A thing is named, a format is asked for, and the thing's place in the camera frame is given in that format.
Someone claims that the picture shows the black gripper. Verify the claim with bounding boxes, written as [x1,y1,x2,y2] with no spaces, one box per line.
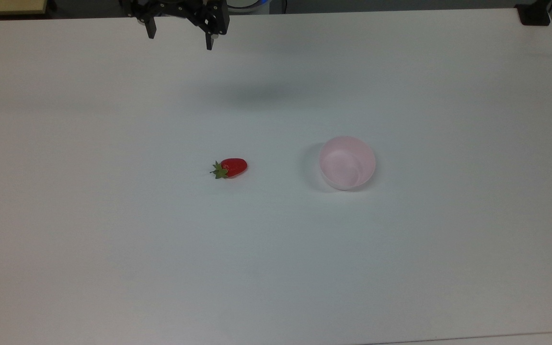
[120,0,231,51]

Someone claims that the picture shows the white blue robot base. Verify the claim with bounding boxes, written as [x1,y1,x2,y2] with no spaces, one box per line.
[227,0,272,15]

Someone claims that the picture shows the red toy strawberry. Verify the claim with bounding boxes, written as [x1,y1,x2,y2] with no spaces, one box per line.
[210,158,248,180]

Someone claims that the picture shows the pink plastic bowl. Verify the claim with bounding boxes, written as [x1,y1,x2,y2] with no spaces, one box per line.
[319,136,377,191]

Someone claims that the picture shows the yellow wooden board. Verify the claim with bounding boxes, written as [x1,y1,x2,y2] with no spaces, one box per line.
[0,0,49,18]

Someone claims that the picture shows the black table clamp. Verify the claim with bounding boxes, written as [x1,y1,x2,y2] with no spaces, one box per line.
[515,2,552,26]

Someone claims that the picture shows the white adjacent table edge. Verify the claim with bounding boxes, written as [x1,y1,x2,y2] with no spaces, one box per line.
[360,330,552,345]

